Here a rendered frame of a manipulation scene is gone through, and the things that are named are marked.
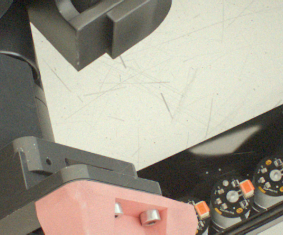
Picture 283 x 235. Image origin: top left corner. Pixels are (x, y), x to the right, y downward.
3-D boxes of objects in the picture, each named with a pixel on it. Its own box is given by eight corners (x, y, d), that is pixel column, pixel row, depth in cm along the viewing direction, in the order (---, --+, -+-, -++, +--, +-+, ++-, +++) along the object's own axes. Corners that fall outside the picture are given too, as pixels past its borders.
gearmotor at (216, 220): (201, 209, 44) (203, 186, 39) (235, 193, 44) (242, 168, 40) (218, 242, 43) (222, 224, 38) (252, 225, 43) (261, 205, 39)
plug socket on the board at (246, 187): (234, 188, 39) (235, 184, 39) (247, 181, 39) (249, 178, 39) (241, 200, 39) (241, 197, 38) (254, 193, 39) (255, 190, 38)
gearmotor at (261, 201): (240, 191, 44) (247, 165, 40) (273, 174, 45) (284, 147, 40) (257, 223, 43) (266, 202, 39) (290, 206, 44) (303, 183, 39)
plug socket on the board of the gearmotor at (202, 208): (190, 208, 39) (190, 206, 38) (204, 202, 39) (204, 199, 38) (196, 221, 39) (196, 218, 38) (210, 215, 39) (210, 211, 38)
